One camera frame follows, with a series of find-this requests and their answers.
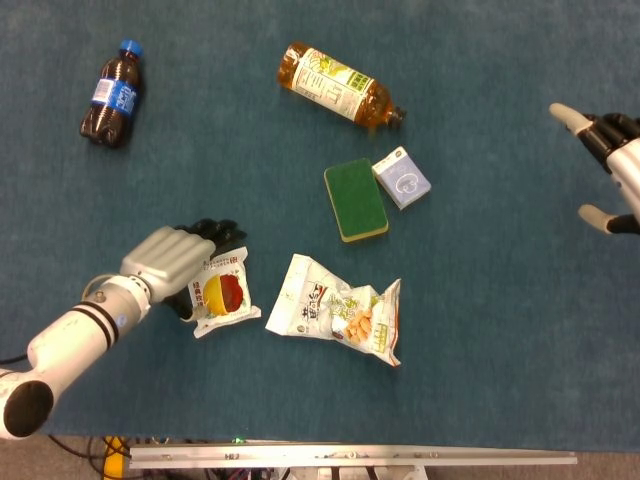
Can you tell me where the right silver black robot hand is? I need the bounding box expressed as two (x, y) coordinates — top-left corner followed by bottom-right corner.
(548, 102), (640, 236)

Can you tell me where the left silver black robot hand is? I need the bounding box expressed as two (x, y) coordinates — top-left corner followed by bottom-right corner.
(119, 218), (248, 324)

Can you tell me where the small white snack packet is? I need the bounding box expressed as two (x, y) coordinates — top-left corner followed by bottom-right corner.
(192, 245), (263, 340)

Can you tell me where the large white cracker bag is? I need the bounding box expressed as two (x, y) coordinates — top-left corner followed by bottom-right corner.
(264, 253), (403, 369)

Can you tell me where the green yellow sponge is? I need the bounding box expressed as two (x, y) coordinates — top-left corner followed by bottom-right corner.
(323, 157), (390, 244)

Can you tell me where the light blue card box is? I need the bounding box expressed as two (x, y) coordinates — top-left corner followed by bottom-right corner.
(371, 145), (433, 211)

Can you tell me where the tea bottle white green label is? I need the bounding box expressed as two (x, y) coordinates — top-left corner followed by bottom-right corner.
(276, 41), (407, 135)

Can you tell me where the cola bottle with blue cap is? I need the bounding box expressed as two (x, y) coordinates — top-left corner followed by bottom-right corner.
(78, 38), (145, 149)

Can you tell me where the blue felt table cloth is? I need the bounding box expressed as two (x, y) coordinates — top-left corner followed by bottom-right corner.
(0, 0), (640, 449)

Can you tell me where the black floor cable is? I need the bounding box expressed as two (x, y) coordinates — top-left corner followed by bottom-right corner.
(47, 434), (131, 474)

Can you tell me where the aluminium frame rail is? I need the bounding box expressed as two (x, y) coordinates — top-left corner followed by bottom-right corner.
(128, 444), (579, 471)

